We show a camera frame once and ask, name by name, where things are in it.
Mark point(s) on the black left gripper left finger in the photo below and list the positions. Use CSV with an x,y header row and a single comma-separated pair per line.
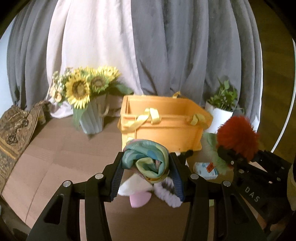
x,y
60,219

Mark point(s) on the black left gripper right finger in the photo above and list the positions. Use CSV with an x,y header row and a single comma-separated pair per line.
x,y
233,220

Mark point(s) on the red fluffy pompom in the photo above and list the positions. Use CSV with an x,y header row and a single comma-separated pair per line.
x,y
237,134

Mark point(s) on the green patterned silk scarf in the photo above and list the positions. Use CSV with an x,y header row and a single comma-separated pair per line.
x,y
150,159

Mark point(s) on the blue tissue pack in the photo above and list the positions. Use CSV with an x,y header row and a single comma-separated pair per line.
x,y
201,169

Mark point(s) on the pink makeup sponge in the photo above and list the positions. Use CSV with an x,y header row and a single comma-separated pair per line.
x,y
139,199

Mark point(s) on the white plant pot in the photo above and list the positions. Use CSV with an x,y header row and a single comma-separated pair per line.
x,y
220,116

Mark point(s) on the orange plastic crate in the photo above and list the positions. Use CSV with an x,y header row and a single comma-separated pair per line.
x,y
174,131

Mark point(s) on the green leafy plant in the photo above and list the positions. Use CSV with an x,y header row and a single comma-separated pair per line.
x,y
226,98

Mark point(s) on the grey ribbed vase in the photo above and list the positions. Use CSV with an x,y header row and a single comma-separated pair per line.
x,y
92,119

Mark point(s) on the yellow ribbon back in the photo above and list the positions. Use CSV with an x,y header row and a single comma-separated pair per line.
x,y
176,95

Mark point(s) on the sunflower bouquet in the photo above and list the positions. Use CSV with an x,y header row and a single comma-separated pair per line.
x,y
79,86

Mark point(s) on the white hoop stand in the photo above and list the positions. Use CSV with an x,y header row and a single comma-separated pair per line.
x,y
282,113

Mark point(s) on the grey curtain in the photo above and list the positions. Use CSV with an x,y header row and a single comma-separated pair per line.
x,y
184,46

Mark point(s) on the white sheer curtain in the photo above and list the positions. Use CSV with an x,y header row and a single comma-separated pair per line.
x,y
93,34

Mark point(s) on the yellow ribbon handle right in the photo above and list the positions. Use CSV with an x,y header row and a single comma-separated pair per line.
x,y
199,120

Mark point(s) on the yellow ribbon handle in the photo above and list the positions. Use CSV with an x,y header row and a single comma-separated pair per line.
x,y
141,119
199,120

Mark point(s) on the yellow ribbon handle left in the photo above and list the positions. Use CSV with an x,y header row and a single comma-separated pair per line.
x,y
141,119

